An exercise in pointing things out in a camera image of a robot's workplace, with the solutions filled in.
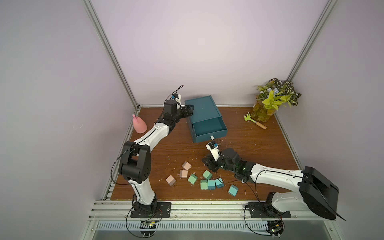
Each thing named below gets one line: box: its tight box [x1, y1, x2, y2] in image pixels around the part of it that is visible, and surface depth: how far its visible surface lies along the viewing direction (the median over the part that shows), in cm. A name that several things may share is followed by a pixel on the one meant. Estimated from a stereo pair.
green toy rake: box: [244, 112, 267, 130], surface depth 112 cm
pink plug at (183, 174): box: [179, 169, 188, 180], surface depth 85 cm
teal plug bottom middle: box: [207, 180, 216, 190], surface depth 81 cm
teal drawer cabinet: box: [184, 95, 228, 143], surface depth 88 cm
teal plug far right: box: [228, 184, 239, 197], surface depth 79 cm
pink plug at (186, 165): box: [181, 161, 192, 171], surface depth 88 cm
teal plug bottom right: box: [214, 177, 225, 189], surface depth 81 cm
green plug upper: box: [202, 169, 213, 180], surface depth 84 cm
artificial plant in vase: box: [250, 78, 302, 123], surface depth 99 cm
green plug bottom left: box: [200, 180, 208, 190], surface depth 81 cm
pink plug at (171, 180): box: [165, 174, 176, 187], surface depth 83 cm
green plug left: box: [187, 173, 198, 185], surface depth 83 cm
